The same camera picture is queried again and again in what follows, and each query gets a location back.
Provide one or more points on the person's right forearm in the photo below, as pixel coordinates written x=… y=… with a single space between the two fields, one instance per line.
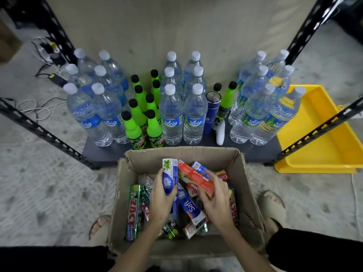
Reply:
x=246 y=252

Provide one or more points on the dark grey shelf board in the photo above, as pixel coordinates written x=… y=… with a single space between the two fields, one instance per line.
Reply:
x=105 y=154

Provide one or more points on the single green black-capped bottle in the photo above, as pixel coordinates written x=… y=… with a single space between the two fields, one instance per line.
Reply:
x=217 y=87
x=227 y=100

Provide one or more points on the cluster of clear water bottles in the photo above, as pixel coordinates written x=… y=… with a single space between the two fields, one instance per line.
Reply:
x=255 y=116
x=171 y=121
x=82 y=110

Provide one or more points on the beige slide sandal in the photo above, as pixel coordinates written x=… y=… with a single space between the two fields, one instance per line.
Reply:
x=272 y=211
x=100 y=237

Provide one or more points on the power strip with plugs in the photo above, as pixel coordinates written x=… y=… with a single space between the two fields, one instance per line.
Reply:
x=52 y=50

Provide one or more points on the person's left forearm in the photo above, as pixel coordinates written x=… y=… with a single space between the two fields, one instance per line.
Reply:
x=136 y=249

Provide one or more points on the black power adapter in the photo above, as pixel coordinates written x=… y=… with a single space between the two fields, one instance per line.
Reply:
x=58 y=80

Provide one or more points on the black perforated metal rack post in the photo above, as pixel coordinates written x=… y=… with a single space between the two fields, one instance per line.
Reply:
x=320 y=130
x=42 y=132
x=58 y=31
x=312 y=22

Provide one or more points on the person's right thumb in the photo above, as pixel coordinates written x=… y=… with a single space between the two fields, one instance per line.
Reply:
x=202 y=194

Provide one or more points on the person's left trouser leg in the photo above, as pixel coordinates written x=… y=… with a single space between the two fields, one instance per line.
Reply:
x=51 y=259

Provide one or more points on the person's trouser leg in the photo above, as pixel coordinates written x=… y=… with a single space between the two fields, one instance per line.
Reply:
x=317 y=252
x=51 y=259

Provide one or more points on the pile of toothpaste boxes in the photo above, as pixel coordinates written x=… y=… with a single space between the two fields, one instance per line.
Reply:
x=133 y=212

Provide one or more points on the white handheld device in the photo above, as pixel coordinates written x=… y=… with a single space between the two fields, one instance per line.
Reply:
x=220 y=133

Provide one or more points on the blue white toothpaste carton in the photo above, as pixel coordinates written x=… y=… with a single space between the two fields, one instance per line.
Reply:
x=170 y=172

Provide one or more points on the person's left thumb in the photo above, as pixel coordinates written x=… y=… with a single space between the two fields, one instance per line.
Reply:
x=174 y=194

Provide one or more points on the brown cardboard box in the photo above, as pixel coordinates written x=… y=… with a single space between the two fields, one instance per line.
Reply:
x=198 y=155

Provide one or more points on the person's right hand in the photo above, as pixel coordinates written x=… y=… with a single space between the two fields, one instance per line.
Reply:
x=219 y=208

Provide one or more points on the blue metal tumbler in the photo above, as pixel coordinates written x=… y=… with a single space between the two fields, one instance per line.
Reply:
x=211 y=113

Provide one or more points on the person's foot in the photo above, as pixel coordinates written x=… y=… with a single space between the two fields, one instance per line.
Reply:
x=102 y=222
x=273 y=198

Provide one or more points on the yellow plastic tray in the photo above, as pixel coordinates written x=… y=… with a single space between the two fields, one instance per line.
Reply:
x=326 y=150

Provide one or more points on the person's left foot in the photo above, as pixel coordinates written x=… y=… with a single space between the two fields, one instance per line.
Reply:
x=102 y=222

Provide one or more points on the beige back panel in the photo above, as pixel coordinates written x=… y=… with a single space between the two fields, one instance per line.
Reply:
x=181 y=28

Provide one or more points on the person's right trouser leg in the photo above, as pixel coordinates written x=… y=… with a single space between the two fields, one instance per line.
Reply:
x=317 y=252

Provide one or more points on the group of green soda bottles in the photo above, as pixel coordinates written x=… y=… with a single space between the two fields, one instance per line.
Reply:
x=133 y=130

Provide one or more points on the brown carton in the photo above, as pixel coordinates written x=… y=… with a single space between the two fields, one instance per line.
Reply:
x=7 y=42

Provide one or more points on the person's left hand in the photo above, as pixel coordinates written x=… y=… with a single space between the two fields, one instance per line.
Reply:
x=159 y=205

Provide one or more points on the person's right foot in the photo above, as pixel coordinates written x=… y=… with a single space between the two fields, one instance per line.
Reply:
x=273 y=198

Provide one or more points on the red toothpaste carton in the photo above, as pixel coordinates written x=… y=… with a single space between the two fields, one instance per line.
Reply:
x=192 y=177

